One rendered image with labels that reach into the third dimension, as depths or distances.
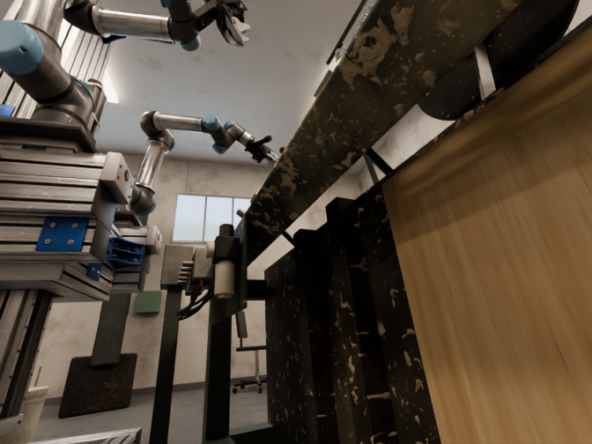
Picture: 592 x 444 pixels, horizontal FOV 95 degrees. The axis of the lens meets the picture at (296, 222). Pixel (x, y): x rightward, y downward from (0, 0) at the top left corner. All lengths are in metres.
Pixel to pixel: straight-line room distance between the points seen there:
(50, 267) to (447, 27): 0.95
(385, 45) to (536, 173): 0.25
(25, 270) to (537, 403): 1.04
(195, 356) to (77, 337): 1.59
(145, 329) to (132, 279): 3.57
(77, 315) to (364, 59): 4.96
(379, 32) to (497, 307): 0.38
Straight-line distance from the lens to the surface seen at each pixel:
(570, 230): 0.45
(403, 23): 0.37
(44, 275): 0.95
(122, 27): 1.33
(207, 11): 1.05
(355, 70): 0.40
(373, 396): 0.65
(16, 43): 1.01
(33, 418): 2.08
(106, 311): 3.73
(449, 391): 0.55
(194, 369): 4.70
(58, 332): 5.14
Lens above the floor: 0.49
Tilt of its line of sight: 24 degrees up
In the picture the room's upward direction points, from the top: 5 degrees counter-clockwise
